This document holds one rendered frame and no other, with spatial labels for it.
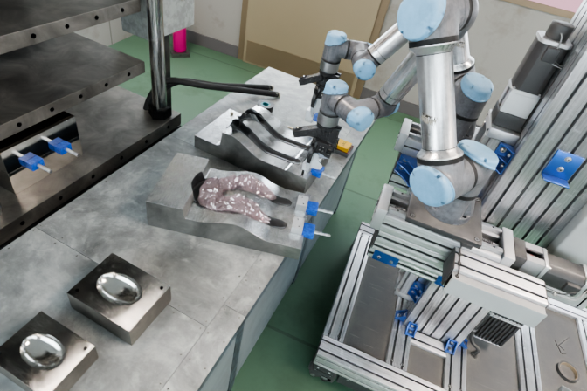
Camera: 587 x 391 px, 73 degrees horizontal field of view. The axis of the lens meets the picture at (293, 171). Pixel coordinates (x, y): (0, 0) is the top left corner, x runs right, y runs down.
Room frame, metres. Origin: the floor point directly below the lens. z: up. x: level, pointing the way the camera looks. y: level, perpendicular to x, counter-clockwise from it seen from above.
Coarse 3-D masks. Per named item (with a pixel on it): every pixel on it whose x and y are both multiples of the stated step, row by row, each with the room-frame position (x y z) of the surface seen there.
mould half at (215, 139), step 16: (208, 128) 1.33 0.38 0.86; (224, 128) 1.36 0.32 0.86; (256, 128) 1.32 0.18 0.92; (208, 144) 1.25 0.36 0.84; (224, 144) 1.23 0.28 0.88; (240, 144) 1.21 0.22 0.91; (272, 144) 1.29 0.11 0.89; (224, 160) 1.23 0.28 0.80; (240, 160) 1.20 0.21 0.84; (256, 160) 1.18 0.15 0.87; (272, 160) 1.19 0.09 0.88; (304, 160) 1.23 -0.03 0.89; (320, 160) 1.25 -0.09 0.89; (272, 176) 1.16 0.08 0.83; (288, 176) 1.14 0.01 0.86; (304, 176) 1.13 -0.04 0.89; (304, 192) 1.12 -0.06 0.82
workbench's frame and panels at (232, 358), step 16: (352, 160) 1.88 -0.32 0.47; (336, 192) 1.71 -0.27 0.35; (320, 208) 1.39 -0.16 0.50; (336, 208) 1.89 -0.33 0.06; (320, 224) 1.52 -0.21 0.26; (304, 240) 1.26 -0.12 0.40; (304, 256) 1.36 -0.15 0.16; (288, 272) 1.13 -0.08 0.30; (272, 288) 0.94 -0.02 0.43; (256, 304) 0.65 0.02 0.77; (272, 304) 1.00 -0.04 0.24; (256, 320) 0.84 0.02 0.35; (240, 336) 0.71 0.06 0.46; (256, 336) 0.88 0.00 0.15; (224, 352) 0.49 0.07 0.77; (240, 352) 0.74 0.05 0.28; (224, 368) 0.62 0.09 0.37; (208, 384) 0.52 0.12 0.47; (224, 384) 0.64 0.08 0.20
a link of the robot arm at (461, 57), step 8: (464, 40) 1.53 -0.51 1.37; (456, 48) 1.52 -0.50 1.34; (464, 48) 1.53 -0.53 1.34; (456, 56) 1.52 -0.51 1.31; (464, 56) 1.53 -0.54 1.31; (456, 64) 1.53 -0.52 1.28; (464, 64) 1.52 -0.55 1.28; (472, 64) 1.53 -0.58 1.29; (456, 72) 1.51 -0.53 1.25; (464, 72) 1.51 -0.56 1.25
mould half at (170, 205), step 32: (192, 160) 1.06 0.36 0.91; (160, 192) 0.87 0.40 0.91; (192, 192) 0.91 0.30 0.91; (224, 192) 0.97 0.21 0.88; (288, 192) 1.06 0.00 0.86; (160, 224) 0.82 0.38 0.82; (192, 224) 0.82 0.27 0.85; (224, 224) 0.82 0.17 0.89; (256, 224) 0.86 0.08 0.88; (288, 224) 0.91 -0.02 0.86; (288, 256) 0.82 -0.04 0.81
